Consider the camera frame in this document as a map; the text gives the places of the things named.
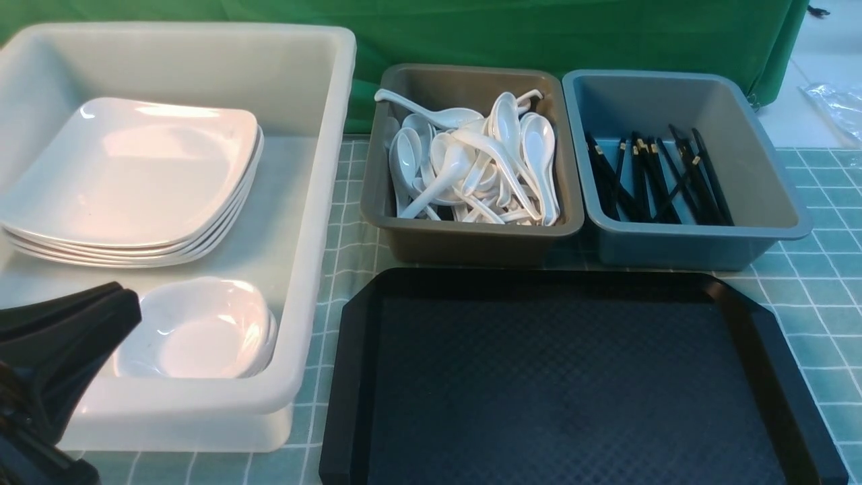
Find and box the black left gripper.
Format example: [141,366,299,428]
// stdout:
[1,282,141,484]

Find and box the white square bowl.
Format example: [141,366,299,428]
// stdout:
[114,276,278,379]

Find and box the white square rice plate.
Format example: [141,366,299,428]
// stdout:
[2,96,262,249]

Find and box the white bowl in tub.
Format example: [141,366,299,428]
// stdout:
[114,306,271,379]

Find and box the stack of white plates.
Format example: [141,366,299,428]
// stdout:
[3,127,265,268]

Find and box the large white plastic tub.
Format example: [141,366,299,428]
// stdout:
[2,22,356,453]

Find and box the black serving tray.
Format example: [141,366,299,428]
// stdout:
[319,268,849,484]

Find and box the pile of white spoons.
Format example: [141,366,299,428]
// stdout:
[374,89,562,227]

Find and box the brown plastic spoon bin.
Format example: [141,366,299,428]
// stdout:
[360,64,585,267]

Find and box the pile of black chopsticks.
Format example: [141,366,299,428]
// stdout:
[584,124,735,226]

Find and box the blue-grey plastic chopstick bin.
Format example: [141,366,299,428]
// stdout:
[562,69,812,271]

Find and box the teal checked tablecloth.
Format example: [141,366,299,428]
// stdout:
[73,137,860,484]

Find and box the green backdrop cloth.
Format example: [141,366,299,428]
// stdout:
[2,1,809,134]

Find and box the clear plastic bag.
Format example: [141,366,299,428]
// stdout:
[799,82,861,148]

